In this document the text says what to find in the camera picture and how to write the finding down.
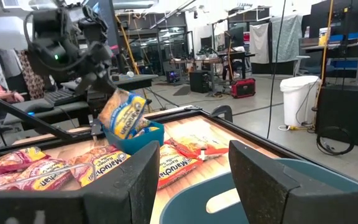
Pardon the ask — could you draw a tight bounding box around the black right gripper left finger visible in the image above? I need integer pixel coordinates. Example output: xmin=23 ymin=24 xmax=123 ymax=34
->
xmin=0 ymin=140 xmax=160 ymax=224

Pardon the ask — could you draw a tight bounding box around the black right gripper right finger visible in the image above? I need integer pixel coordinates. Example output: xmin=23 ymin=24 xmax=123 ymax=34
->
xmin=228 ymin=139 xmax=358 ymax=224

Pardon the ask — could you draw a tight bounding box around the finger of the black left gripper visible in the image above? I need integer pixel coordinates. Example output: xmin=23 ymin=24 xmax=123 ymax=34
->
xmin=75 ymin=72 xmax=99 ymax=95
xmin=96 ymin=70 xmax=119 ymax=94

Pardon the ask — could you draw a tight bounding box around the blue Maruchan noodle pack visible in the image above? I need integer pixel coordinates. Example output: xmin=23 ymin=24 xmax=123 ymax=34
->
xmin=132 ymin=118 xmax=160 ymax=138
xmin=98 ymin=88 xmax=147 ymax=140

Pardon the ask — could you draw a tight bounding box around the orange Maruchan noodle pack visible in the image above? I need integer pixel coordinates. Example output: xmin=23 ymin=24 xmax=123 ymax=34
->
xmin=165 ymin=129 xmax=229 ymax=161
xmin=157 ymin=143 xmax=203 ymax=190

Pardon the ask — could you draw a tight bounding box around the grey desk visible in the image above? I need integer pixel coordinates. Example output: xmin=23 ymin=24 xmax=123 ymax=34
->
xmin=3 ymin=73 xmax=158 ymax=125

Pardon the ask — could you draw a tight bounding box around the black keyboard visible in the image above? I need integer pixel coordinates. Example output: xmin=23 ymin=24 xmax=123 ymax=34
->
xmin=44 ymin=88 xmax=82 ymax=107

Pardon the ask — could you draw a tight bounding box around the patterned brown cloth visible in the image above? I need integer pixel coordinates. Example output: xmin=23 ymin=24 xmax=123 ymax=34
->
xmin=19 ymin=51 xmax=46 ymax=100

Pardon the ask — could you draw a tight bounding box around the small blue plastic bin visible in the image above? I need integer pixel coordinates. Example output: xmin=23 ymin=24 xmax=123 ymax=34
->
xmin=101 ymin=121 xmax=165 ymax=156

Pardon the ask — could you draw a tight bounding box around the large teal plastic bin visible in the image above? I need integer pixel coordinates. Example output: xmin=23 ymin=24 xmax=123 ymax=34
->
xmin=159 ymin=157 xmax=358 ymax=224

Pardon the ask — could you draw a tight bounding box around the white trash bin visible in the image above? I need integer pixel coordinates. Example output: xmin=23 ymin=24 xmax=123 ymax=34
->
xmin=280 ymin=75 xmax=321 ymax=128

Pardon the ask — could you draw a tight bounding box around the red tool case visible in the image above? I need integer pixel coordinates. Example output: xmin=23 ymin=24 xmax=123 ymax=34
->
xmin=231 ymin=77 xmax=257 ymax=99

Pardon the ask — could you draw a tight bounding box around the black cabinet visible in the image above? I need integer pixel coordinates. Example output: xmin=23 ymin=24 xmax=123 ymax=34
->
xmin=317 ymin=85 xmax=358 ymax=152

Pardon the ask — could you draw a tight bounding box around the white hanging cloth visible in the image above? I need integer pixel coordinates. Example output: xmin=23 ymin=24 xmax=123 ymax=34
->
xmin=249 ymin=23 xmax=270 ymax=65

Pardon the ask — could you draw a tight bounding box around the grey hanging cloth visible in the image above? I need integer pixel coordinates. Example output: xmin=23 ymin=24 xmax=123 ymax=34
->
xmin=270 ymin=14 xmax=303 ymax=63

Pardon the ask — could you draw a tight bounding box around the white cable with yellow plug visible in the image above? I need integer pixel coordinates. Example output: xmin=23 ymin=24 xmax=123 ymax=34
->
xmin=278 ymin=123 xmax=316 ymax=131

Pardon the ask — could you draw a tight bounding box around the black metal table frame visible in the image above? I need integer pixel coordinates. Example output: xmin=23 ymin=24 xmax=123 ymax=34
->
xmin=0 ymin=88 xmax=295 ymax=166

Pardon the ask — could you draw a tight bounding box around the black frame clamp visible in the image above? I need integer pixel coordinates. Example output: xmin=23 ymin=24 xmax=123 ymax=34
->
xmin=209 ymin=105 xmax=234 ymax=123

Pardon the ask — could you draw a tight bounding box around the coiled black cable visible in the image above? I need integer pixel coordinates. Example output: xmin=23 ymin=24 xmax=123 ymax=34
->
xmin=316 ymin=126 xmax=356 ymax=156

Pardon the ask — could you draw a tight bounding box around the black hanging cable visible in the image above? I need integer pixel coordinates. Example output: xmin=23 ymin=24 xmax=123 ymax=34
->
xmin=265 ymin=0 xmax=287 ymax=139

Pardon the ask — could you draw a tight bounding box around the yellow hanging strap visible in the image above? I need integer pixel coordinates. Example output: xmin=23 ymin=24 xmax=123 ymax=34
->
xmin=313 ymin=0 xmax=335 ymax=110

